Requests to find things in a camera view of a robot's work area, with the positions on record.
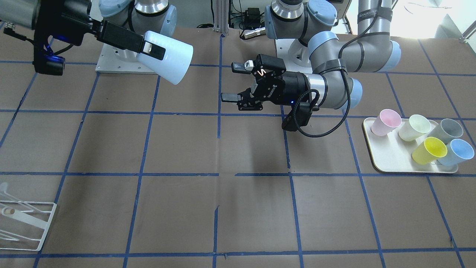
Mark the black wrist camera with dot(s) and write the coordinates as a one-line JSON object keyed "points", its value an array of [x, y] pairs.
{"points": [[298, 116], [47, 63]]}

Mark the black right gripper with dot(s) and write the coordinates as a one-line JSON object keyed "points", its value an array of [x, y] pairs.
{"points": [[65, 23]]}

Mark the grey plastic cup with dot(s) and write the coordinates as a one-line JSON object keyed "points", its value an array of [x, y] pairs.
{"points": [[447, 130]]}

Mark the pale blue plastic cup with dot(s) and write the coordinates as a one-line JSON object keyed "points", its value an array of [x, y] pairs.
{"points": [[178, 56]]}

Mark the pink plastic cup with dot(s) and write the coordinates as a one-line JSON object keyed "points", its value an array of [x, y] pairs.
{"points": [[386, 121]]}

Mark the white plastic tray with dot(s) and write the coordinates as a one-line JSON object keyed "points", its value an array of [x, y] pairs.
{"points": [[392, 154]]}

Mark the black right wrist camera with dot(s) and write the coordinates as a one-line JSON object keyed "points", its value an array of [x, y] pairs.
{"points": [[47, 63]]}

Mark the pale green plastic cup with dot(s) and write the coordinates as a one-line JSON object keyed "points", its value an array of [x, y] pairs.
{"points": [[416, 126]]}

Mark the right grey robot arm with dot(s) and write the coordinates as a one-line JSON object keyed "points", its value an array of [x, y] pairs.
{"points": [[139, 16]]}

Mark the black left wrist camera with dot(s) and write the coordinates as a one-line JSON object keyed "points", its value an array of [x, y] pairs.
{"points": [[298, 116]]}

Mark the white wire cup rack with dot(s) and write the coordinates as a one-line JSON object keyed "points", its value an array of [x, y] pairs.
{"points": [[29, 226]]}

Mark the yellow plastic cup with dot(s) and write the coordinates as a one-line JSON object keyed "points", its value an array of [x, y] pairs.
{"points": [[429, 150]]}

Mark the aluminium frame post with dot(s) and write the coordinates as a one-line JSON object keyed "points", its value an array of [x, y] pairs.
{"points": [[220, 16]]}

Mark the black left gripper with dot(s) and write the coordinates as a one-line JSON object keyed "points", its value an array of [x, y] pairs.
{"points": [[293, 86]]}

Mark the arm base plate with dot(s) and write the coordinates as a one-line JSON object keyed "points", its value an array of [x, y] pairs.
{"points": [[293, 56], [117, 61]]}

